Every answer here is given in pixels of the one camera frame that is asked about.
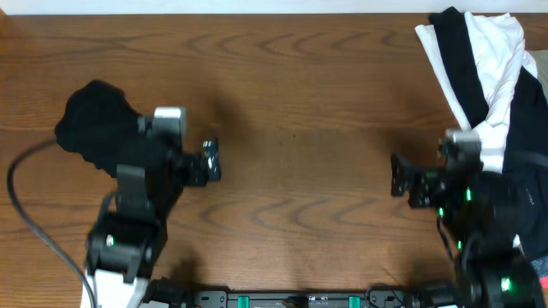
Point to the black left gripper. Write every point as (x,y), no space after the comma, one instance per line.
(197,174)

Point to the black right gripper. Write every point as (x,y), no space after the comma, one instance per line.
(424,178)

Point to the black Sydrogen t-shirt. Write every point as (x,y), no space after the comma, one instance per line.
(99,124)

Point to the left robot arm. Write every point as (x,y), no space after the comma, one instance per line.
(131,230)

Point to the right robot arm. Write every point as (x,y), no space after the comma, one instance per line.
(477,221)

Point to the black shirt in pile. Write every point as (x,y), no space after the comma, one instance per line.
(525,155)

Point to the white shirt in pile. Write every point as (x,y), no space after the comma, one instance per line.
(498,51)

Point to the grey garment in pile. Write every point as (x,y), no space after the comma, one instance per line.
(541,59)

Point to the red object at edge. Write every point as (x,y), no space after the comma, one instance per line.
(541,267)

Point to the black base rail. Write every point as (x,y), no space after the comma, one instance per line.
(291,299)

